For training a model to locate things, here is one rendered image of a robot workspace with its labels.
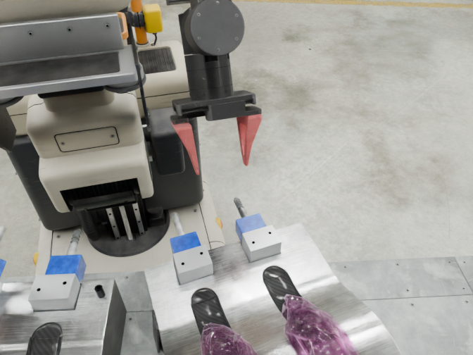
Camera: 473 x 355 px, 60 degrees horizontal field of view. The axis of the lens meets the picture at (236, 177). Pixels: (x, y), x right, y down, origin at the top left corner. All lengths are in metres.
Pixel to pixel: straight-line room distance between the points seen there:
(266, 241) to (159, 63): 0.73
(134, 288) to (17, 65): 0.41
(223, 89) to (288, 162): 1.58
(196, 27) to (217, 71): 0.09
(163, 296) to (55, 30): 0.46
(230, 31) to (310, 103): 2.09
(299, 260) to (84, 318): 0.31
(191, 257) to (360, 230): 1.31
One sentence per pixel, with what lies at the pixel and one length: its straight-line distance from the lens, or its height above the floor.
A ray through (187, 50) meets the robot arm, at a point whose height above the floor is 1.14.
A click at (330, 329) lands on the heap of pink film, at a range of 0.52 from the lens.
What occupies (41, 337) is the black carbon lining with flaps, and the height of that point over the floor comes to 0.89.
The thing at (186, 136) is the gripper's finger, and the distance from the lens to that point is 0.52.
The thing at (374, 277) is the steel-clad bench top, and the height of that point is 0.80.
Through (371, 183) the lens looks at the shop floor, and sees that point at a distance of 2.06.
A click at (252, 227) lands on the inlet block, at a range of 0.65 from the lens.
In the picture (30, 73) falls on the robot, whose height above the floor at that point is 1.04.
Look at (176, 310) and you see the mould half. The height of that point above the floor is 0.86.
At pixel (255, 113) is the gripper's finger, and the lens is 0.53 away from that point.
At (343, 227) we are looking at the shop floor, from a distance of 1.83.
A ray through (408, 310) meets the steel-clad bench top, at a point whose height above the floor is 0.80.
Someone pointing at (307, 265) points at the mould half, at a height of 0.86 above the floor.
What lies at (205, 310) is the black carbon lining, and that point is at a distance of 0.60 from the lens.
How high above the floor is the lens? 1.37
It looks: 44 degrees down
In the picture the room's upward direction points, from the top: straight up
